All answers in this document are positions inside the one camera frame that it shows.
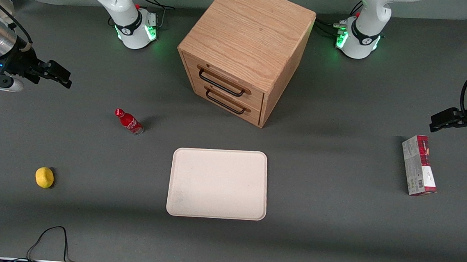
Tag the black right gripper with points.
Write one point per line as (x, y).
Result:
(19, 62)

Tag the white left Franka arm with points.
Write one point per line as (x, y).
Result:
(365, 33)

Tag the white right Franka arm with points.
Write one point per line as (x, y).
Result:
(119, 4)

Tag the wooden drawer, kept shut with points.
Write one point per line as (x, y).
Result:
(229, 106)

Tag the wooden drawer cabinet body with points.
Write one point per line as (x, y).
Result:
(249, 29)

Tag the grey and red carton box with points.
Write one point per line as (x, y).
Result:
(418, 166)

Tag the red cola bottle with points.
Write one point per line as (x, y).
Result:
(129, 121)

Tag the yellow lemon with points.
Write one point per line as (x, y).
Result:
(44, 177)

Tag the beige rectangular tray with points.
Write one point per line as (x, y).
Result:
(217, 183)

